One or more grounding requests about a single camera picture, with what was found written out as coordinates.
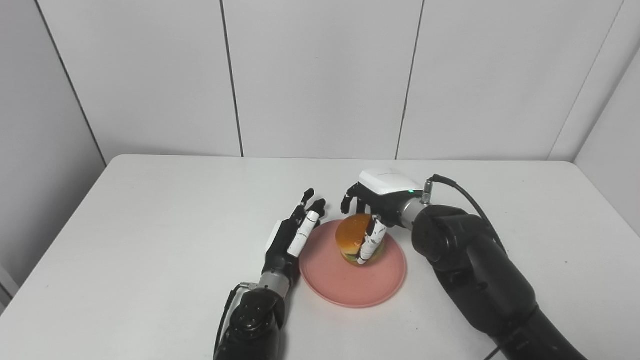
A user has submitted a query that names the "toy hamburger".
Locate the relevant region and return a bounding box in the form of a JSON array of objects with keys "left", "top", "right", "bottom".
[{"left": 335, "top": 213, "right": 386, "bottom": 266}]

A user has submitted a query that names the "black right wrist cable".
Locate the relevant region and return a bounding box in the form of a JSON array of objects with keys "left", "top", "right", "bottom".
[{"left": 424, "top": 174, "right": 507, "bottom": 251}]

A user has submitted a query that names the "pink round plate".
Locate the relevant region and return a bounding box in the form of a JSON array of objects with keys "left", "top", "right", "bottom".
[{"left": 299, "top": 219, "right": 407, "bottom": 309}]

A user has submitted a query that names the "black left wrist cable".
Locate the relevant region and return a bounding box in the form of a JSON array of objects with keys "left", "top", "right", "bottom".
[{"left": 214, "top": 282, "right": 251, "bottom": 358}]

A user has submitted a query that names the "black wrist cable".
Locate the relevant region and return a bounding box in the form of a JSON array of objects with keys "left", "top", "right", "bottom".
[
  {"left": 424, "top": 174, "right": 507, "bottom": 251},
  {"left": 214, "top": 282, "right": 251, "bottom": 358}
]

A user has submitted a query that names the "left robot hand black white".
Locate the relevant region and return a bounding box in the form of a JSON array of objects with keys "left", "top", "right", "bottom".
[{"left": 262, "top": 188, "right": 327, "bottom": 291}]

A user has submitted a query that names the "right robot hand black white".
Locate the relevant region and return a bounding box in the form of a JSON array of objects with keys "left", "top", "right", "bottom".
[{"left": 341, "top": 169, "right": 423, "bottom": 265}]

